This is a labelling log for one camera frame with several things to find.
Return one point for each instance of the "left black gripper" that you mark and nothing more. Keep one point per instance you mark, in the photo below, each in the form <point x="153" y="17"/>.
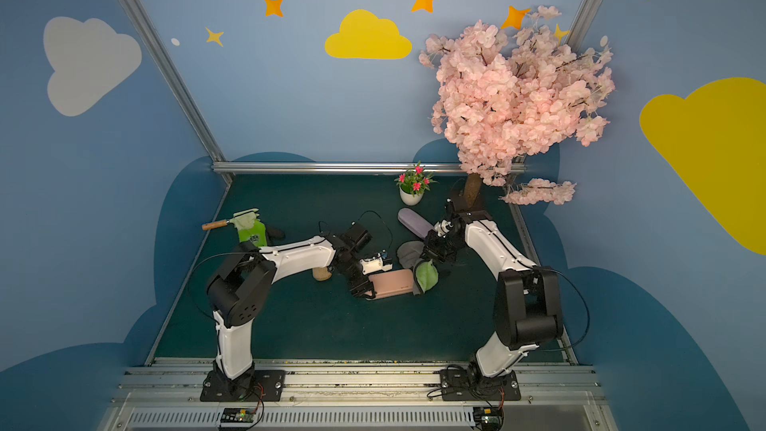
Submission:
<point x="359" y="278"/>

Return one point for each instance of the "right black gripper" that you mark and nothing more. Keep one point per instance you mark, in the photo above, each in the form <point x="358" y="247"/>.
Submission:
<point x="430" y="253"/>

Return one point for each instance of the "grey green microfibre cloth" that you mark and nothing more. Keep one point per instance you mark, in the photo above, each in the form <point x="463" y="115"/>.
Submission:
<point x="412" y="256"/>

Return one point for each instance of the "pink eyeglass case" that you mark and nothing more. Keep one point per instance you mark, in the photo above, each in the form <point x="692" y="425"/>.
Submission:
<point x="392" y="284"/>

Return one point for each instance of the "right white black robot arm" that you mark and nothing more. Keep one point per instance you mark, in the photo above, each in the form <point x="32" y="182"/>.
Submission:
<point x="527" y="310"/>

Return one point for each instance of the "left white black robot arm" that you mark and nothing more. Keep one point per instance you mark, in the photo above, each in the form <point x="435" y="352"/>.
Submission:
<point x="238" y="291"/>

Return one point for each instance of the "purple eyeglass case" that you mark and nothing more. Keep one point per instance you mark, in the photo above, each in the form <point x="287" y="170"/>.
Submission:
<point x="415" y="223"/>

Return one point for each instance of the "beige cork eyeglass case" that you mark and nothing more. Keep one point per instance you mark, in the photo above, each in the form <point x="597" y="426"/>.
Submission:
<point x="321" y="273"/>

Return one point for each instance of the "small potted pink flowers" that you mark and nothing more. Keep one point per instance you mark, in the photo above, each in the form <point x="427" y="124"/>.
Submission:
<point x="413" y="184"/>

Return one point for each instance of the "green black work glove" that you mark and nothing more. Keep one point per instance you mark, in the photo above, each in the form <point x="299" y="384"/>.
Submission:
<point x="258" y="233"/>

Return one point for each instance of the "pink cherry blossom tree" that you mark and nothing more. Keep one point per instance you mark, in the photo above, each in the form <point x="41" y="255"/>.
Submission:
<point x="502" y="98"/>

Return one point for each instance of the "right green circuit board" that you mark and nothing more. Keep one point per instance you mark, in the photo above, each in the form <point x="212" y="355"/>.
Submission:
<point x="487" y="419"/>

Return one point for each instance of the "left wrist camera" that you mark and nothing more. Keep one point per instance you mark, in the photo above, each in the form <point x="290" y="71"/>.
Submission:
<point x="378" y="264"/>

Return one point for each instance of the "wooden handled garden trowel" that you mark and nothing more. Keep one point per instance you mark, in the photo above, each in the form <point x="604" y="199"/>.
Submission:
<point x="231" y="219"/>

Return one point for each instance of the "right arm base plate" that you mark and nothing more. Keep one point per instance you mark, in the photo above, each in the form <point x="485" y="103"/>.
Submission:
<point x="468" y="384"/>

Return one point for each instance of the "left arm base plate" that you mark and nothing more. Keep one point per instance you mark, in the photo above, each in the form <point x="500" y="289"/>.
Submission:
<point x="253" y="385"/>

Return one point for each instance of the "aluminium front rail frame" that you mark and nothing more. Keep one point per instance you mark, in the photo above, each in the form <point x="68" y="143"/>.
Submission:
<point x="356" y="395"/>

